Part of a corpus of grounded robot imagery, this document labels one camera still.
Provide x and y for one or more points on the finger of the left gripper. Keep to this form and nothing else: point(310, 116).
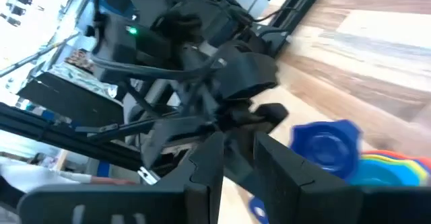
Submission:
point(262, 118)
point(178, 136)

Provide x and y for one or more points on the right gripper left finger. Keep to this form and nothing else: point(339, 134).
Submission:
point(195, 200)

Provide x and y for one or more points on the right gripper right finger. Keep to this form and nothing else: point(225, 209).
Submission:
point(303, 197)

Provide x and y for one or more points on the dark blue measuring cup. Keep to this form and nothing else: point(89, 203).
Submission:
point(323, 146)

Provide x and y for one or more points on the orange measuring cup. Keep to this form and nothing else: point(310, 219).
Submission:
point(384, 152)

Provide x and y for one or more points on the crinkled silver foil sheet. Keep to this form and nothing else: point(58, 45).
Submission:
point(84, 79)

